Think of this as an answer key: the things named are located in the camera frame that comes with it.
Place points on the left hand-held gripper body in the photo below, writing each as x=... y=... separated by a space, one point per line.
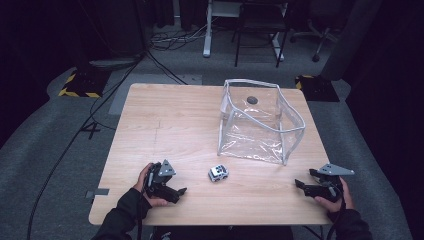
x=159 y=178

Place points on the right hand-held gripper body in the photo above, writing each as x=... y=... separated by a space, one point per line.
x=328 y=185

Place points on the small grey toy car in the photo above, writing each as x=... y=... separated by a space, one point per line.
x=218 y=173

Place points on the person's left hand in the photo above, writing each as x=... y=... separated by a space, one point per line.
x=141 y=181

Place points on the person's right hand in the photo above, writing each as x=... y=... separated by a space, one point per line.
x=345 y=200

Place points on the person's dark clothed torso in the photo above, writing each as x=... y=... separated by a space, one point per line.
x=223 y=233

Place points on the grey tape strip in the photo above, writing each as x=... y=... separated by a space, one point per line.
x=98 y=192

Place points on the dark round table grommet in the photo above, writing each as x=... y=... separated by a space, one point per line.
x=252 y=99

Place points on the white desk leg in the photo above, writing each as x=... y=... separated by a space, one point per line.
x=207 y=33
x=278 y=46

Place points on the office chair wheeled base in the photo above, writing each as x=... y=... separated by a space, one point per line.
x=316 y=36

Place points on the grey curtain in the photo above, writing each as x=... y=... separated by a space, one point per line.
x=350 y=40

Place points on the black stand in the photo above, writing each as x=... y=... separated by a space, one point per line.
x=113 y=33

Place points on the black metal chair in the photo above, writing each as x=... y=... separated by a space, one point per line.
x=260 y=23

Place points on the black yellow striped base plate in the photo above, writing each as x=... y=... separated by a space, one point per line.
x=318 y=88
x=85 y=85

